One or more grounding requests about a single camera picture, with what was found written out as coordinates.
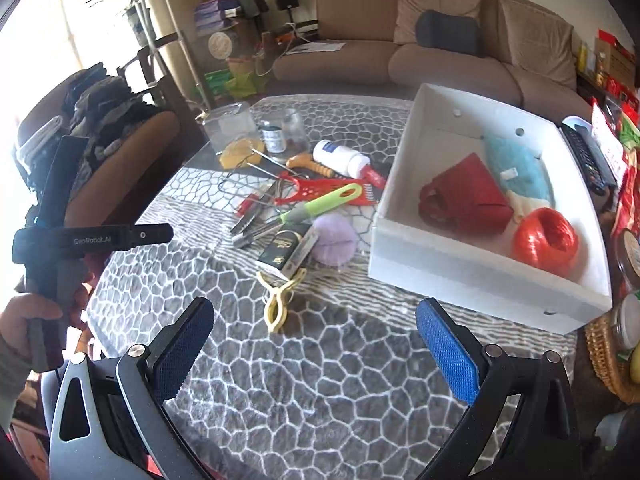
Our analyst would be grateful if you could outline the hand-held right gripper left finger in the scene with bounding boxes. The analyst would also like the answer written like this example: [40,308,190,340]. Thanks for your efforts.
[48,296,216,480]

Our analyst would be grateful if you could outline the potted plant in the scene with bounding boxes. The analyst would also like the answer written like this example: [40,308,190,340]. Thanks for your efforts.
[87,0,151,48]

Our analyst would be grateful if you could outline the wooden-handled tool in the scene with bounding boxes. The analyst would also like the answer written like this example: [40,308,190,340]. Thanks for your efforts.
[286,154,333,177]

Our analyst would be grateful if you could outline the metal wire whisk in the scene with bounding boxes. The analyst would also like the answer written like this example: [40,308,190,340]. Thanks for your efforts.
[217,149,291,211]

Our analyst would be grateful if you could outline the brown armchair with clothes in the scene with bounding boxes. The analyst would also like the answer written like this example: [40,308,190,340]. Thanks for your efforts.
[12,62,183,233]

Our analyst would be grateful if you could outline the white coat stand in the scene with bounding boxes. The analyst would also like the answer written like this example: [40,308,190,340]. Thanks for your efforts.
[120,0,216,111]

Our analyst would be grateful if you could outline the dark red pouch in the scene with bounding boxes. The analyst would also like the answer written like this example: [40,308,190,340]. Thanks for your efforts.
[419,154,515,235]

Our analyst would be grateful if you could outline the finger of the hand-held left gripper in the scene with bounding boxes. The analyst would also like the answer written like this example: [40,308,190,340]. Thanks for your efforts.
[127,223,175,247]

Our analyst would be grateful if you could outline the pile of clothes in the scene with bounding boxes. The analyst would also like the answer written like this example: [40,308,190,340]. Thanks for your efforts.
[15,62,156,186]

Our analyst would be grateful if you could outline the white cardboard box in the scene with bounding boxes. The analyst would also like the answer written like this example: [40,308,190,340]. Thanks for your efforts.
[367,82,613,335]

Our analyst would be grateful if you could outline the clear plastic container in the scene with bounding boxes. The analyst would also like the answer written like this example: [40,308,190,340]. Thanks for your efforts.
[202,101,258,156]

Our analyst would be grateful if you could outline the white bottle with red cap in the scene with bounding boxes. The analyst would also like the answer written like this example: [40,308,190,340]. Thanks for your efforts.
[312,139,388,188]

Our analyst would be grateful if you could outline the round tin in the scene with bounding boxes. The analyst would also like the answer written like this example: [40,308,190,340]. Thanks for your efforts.
[209,31,233,58]

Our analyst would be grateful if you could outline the person's left forearm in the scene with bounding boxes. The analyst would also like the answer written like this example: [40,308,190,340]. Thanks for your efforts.
[0,335,32,431]

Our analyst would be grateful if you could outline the yellow mesh scrubber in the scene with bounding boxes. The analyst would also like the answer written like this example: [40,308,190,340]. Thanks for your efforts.
[220,137,266,170]

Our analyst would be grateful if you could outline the dark lumbar pillow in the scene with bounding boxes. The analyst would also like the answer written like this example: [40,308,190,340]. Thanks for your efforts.
[416,9,483,57]

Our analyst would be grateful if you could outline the white fabric item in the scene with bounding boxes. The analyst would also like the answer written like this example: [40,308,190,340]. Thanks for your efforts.
[505,191,553,223]

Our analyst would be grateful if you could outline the stack of purple boxes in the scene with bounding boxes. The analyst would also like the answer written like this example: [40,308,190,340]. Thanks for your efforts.
[194,0,240,36]

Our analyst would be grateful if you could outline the teal cloth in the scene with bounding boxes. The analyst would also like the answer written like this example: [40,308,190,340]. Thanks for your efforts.
[482,135,556,208]

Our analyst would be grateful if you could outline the wicker basket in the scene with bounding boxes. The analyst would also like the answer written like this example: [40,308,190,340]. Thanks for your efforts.
[585,310,640,403]

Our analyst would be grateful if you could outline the red plastic slicer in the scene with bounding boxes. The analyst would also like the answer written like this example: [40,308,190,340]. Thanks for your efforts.
[274,171,383,207]

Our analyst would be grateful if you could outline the black rectangular box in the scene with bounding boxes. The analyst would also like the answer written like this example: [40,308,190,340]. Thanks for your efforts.
[256,224,318,276]

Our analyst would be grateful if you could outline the red twine ball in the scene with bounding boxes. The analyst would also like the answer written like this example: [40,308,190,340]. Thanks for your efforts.
[512,208,581,277]

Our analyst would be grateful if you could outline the yellow plastic clip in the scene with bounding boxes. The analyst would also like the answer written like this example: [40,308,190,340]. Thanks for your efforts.
[256,268,308,333]

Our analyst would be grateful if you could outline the green bag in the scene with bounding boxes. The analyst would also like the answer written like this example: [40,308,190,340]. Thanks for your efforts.
[225,57,263,98]

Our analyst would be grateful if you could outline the stack of red gift boxes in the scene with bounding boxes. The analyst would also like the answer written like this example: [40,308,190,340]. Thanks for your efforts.
[595,30,640,103]

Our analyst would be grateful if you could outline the dark jar with label lid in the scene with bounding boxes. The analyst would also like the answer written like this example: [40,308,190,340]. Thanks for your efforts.
[612,227,640,291]

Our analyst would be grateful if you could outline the brown sofa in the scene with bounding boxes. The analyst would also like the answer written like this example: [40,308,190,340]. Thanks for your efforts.
[272,0,596,126]

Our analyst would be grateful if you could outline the small metal tin can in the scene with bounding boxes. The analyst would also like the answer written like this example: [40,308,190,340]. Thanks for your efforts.
[260,122,285,155]

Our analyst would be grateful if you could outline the papers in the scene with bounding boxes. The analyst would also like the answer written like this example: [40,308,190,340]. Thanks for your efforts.
[287,41,346,55]

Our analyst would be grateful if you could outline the glass jar grey lid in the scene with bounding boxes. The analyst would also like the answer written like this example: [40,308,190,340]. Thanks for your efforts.
[612,292,640,351]

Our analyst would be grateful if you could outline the white and red snack packet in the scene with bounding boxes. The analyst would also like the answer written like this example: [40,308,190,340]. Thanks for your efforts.
[590,97,626,161]

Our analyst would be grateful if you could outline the green-handled peeler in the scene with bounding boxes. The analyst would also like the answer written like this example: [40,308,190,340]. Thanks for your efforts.
[232,182,363,248]

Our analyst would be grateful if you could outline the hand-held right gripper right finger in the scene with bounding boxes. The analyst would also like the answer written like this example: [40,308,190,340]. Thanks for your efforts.
[415,297,583,480]

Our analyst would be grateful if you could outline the dark wooden chair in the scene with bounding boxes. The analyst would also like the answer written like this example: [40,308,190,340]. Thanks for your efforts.
[117,32,201,126]

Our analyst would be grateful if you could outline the metal tongs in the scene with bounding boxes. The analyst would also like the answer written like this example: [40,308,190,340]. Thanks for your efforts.
[230,200,281,248]

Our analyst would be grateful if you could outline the person's left hand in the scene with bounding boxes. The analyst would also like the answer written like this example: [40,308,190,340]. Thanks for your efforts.
[0,270,96,361]

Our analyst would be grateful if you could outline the purple bath puff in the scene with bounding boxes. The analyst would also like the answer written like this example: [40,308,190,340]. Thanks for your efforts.
[310,211,360,267]

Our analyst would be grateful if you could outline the green box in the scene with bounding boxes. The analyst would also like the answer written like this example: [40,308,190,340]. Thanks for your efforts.
[206,70,233,93]

